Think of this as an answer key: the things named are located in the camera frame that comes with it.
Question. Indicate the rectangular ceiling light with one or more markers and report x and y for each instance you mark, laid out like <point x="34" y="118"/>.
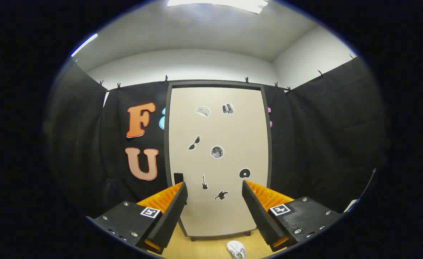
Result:
<point x="233" y="4"/>

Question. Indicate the white shoe with striped sides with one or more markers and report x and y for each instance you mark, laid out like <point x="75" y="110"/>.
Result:
<point x="235" y="249"/>

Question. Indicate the black backdrop cloth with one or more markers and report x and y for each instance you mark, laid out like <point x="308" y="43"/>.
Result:
<point x="322" y="144"/>

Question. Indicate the beige shoe cabinet door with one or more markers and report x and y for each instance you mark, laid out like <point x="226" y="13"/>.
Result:
<point x="218" y="129"/>

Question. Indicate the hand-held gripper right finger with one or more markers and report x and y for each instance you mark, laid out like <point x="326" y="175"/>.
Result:
<point x="258" y="216"/>

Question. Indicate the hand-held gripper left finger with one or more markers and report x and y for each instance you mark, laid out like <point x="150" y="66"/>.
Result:
<point x="171" y="216"/>

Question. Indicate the grey shoe cabinet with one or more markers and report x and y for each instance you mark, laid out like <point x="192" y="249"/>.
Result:
<point x="215" y="84"/>

